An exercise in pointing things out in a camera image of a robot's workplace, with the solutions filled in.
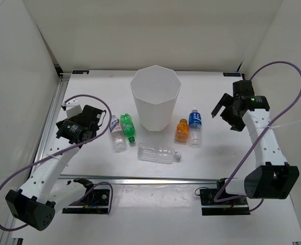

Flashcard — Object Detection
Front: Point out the clear bottle red-blue label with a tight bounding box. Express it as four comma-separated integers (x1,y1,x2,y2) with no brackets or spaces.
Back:
109,115,127,153

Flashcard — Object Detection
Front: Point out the blue label water bottle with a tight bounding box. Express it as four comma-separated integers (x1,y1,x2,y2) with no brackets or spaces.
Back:
189,108,202,148

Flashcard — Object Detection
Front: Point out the green plastic bottle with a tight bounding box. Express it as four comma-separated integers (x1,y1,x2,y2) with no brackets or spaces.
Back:
120,113,135,143

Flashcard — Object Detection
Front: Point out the orange plastic bottle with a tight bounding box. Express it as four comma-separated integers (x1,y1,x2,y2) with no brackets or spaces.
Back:
175,118,189,143

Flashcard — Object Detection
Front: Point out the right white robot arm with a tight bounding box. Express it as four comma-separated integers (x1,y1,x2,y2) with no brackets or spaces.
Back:
212,80,299,204

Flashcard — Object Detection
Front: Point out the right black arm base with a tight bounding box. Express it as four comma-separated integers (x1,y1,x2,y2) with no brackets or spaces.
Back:
194,179,250,216

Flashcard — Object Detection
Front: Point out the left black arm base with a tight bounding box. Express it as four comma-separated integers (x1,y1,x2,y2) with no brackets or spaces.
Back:
62,178,113,215

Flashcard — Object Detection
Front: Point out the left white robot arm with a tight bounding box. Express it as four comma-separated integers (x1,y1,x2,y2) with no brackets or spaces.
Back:
5,104,107,231

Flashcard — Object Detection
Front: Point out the white faceted plastic bin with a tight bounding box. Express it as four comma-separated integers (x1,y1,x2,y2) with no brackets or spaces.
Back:
130,65,181,132

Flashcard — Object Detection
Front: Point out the blue sticker right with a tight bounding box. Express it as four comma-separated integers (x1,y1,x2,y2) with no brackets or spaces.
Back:
223,72,241,77

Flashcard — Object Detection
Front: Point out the blue sticker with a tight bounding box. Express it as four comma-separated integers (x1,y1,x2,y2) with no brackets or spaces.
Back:
223,72,241,77
72,70,89,75

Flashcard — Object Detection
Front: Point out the blue sticker left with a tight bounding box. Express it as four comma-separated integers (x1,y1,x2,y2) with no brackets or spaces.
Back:
72,70,89,75

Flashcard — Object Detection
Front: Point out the large clear plastic bottle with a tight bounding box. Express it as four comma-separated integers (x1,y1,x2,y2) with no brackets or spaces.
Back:
137,143,182,164

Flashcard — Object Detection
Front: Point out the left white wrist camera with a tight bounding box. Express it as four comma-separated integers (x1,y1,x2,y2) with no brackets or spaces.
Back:
61,99,82,119

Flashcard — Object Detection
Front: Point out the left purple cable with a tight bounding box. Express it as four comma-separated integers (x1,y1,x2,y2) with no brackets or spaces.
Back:
0,94,113,232

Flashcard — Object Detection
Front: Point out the purple cable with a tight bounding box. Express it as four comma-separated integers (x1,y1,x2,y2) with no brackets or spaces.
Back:
0,94,113,232
213,60,301,213

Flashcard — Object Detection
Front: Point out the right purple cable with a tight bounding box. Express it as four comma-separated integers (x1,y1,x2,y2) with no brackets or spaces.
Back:
213,60,301,213

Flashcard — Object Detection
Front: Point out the aluminium rail frame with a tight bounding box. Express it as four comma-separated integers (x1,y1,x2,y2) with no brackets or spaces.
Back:
0,65,301,245

